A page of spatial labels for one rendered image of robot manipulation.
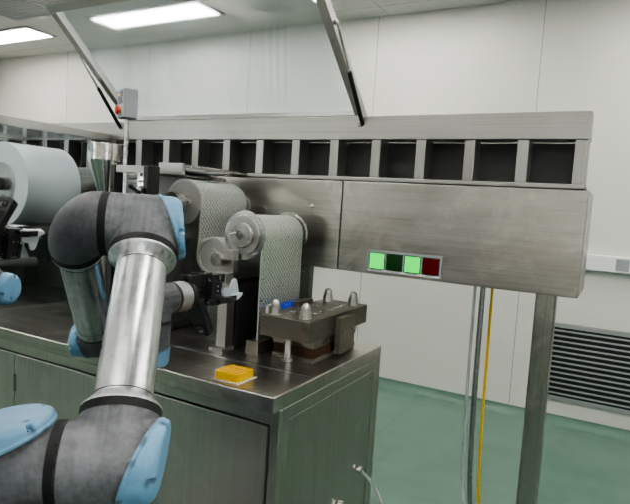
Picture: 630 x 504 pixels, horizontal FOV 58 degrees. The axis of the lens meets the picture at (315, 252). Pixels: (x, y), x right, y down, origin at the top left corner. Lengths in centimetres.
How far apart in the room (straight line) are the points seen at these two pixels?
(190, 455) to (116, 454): 80
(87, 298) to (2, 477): 47
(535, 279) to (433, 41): 294
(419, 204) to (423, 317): 256
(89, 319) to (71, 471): 50
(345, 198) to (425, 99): 252
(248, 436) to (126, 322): 64
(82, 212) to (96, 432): 39
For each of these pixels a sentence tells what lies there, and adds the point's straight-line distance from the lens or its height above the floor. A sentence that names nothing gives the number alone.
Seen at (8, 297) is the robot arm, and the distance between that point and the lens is 146.
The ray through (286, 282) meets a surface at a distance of 181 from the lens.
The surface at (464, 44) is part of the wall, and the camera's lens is 435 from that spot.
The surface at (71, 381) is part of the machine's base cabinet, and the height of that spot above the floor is 78.
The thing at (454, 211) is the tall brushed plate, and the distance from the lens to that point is 177.
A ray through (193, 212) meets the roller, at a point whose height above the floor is 131.
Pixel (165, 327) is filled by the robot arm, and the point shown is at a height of 105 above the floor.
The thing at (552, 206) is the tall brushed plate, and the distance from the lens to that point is 172.
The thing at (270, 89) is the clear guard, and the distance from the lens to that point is 204.
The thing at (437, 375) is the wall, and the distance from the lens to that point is 435.
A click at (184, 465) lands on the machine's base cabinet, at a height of 65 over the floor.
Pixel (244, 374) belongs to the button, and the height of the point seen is 92.
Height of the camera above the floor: 135
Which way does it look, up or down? 5 degrees down
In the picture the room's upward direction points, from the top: 4 degrees clockwise
